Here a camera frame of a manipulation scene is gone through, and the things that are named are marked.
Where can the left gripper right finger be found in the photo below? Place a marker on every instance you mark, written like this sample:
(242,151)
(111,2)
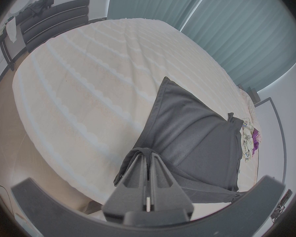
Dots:
(170,199)

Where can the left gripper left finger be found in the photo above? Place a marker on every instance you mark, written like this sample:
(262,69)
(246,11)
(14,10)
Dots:
(128,199)

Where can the black T-shirt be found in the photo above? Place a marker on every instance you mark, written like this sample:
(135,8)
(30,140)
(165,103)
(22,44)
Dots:
(187,144)

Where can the bed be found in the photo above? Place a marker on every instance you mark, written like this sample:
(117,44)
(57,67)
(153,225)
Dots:
(88,83)

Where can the white printed garment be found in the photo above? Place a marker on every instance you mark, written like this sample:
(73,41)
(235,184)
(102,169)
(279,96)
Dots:
(246,142)

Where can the purple satin garment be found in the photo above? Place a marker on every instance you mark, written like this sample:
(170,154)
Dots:
(255,138)

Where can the grey bedside table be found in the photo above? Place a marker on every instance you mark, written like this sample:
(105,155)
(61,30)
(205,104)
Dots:
(254,95)

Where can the blue-green curtain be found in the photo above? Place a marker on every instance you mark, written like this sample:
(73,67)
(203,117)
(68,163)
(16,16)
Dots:
(150,4)
(249,33)

